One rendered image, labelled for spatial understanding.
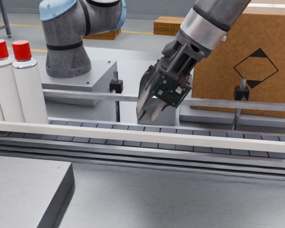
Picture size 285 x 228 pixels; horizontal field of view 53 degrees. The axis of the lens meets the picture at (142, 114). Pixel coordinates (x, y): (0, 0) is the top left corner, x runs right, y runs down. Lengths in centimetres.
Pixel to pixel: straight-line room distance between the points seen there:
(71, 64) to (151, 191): 51
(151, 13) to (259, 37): 536
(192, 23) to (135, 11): 565
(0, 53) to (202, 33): 41
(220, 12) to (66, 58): 57
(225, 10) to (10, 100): 48
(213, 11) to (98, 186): 39
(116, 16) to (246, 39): 43
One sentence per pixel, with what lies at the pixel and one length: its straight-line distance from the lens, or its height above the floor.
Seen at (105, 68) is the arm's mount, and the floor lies 90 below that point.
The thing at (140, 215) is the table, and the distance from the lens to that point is 56.
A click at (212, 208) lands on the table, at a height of 83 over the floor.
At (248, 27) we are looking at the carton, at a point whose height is 109.
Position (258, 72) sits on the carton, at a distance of 80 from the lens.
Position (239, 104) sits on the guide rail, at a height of 96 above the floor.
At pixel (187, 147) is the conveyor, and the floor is 88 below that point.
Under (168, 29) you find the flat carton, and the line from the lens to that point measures 493.
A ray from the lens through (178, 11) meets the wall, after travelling 598.
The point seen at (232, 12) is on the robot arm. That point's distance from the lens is 51.
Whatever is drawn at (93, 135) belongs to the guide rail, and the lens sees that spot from 63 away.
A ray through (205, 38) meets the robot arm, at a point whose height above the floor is 112.
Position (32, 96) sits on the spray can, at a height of 97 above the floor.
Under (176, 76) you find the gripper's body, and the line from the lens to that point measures 51.
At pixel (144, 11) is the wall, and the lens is 610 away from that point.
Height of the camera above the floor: 125
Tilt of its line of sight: 30 degrees down
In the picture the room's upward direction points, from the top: straight up
